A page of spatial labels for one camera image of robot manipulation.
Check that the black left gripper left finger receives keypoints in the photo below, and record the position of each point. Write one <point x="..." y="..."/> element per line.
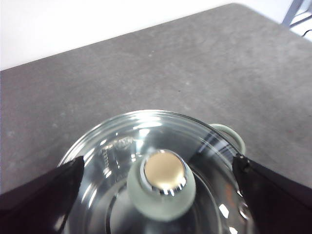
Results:
<point x="41" y="204"/>

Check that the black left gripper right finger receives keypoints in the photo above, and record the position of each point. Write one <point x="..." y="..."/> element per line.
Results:
<point x="278" y="202"/>

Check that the glass lid with green knob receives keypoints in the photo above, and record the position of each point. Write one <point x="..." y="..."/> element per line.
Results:
<point x="161" y="192"/>

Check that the grey metal frame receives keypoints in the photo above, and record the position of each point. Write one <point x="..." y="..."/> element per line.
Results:
<point x="291" y="12"/>

